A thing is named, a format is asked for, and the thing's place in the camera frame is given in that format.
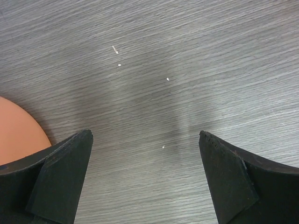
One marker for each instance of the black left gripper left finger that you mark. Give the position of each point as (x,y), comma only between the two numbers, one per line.
(45,187)

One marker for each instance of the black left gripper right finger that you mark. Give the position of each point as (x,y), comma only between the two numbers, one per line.
(247,188)

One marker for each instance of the orange plastic waste bucket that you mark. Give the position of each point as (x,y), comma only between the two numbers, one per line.
(20,134)

